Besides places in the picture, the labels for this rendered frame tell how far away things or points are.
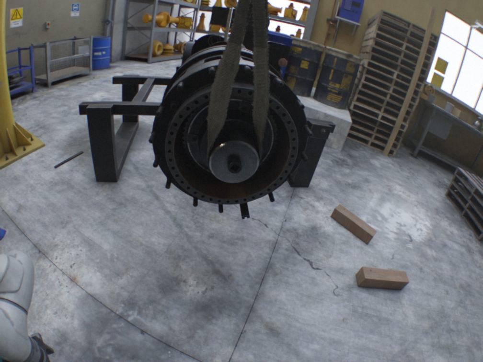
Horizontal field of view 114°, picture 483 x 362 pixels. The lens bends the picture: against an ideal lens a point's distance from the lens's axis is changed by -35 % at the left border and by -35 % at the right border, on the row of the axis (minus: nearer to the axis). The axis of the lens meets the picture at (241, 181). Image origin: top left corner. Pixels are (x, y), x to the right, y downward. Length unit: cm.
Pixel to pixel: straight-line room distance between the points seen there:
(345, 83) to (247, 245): 293
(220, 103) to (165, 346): 106
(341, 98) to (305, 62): 76
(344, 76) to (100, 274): 368
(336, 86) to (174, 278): 332
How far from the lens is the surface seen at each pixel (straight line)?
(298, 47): 382
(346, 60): 380
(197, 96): 67
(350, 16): 505
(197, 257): 149
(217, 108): 64
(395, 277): 183
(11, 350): 65
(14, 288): 67
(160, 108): 72
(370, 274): 169
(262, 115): 65
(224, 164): 68
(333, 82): 381
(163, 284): 138
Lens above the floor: 119
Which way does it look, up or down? 34 degrees down
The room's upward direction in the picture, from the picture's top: 13 degrees clockwise
